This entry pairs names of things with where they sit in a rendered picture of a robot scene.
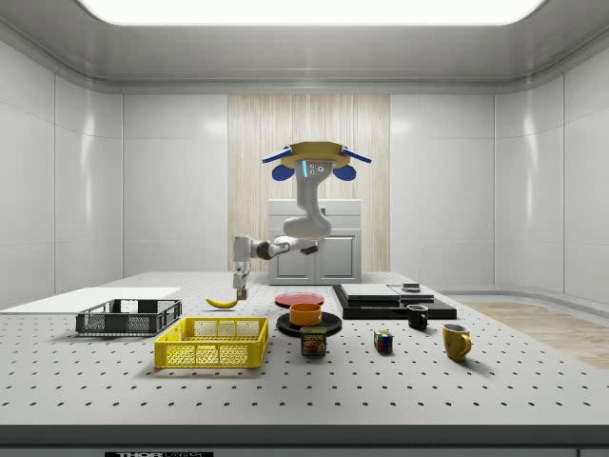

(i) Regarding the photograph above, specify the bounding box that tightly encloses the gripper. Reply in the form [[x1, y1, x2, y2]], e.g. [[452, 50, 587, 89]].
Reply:
[[231, 268, 250, 301]]

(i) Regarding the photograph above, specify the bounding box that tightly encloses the yellow bowl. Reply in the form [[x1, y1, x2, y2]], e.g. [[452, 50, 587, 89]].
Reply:
[[288, 302, 323, 327]]

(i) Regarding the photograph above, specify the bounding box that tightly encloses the red plate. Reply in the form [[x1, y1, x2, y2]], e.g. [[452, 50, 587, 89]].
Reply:
[[274, 291, 325, 308]]

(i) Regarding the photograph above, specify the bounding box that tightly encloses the yellow basket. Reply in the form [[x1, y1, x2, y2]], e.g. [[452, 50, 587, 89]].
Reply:
[[153, 317, 270, 369]]

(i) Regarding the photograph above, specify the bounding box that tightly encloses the flat-sided can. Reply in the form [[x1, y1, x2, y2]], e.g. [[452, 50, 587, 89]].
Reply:
[[299, 326, 328, 357]]

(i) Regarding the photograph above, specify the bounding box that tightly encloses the black plate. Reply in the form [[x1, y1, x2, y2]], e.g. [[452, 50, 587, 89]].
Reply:
[[276, 311, 343, 336]]

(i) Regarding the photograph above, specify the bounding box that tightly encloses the white cabinet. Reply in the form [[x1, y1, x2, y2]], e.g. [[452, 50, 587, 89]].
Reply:
[[267, 198, 363, 286]]

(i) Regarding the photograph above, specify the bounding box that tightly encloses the dark grey basket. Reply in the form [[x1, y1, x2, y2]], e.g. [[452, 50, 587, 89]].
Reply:
[[75, 298, 183, 334]]

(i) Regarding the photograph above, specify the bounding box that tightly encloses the drone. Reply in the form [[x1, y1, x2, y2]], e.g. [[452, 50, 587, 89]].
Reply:
[[260, 141, 373, 183]]

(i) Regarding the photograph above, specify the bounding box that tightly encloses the black mug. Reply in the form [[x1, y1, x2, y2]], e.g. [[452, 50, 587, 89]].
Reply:
[[406, 304, 429, 330]]

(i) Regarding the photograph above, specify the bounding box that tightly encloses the white board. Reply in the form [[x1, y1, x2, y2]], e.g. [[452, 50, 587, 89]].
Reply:
[[0, 287, 182, 314]]

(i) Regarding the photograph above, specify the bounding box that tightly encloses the yellow mug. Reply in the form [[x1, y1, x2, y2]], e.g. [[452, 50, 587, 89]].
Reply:
[[442, 323, 473, 362]]

